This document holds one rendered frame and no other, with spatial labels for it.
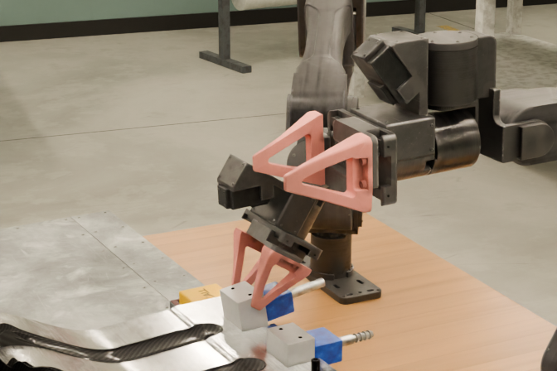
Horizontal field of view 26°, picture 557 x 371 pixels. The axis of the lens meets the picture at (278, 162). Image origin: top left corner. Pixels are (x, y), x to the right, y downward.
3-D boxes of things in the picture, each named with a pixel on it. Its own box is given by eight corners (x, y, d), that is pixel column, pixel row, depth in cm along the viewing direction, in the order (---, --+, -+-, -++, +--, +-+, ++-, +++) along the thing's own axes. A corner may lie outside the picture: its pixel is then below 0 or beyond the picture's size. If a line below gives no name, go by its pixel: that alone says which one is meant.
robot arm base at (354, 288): (342, 254, 172) (385, 246, 175) (281, 212, 189) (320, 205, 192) (341, 305, 175) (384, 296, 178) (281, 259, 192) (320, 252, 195)
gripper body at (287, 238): (277, 245, 141) (307, 190, 141) (237, 220, 150) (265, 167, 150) (317, 265, 145) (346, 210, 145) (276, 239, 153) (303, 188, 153)
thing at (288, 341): (360, 346, 147) (360, 305, 145) (383, 362, 143) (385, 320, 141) (266, 370, 141) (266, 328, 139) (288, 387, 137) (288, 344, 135)
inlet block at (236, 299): (315, 294, 155) (310, 256, 153) (336, 307, 151) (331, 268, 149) (225, 328, 150) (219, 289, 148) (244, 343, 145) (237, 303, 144)
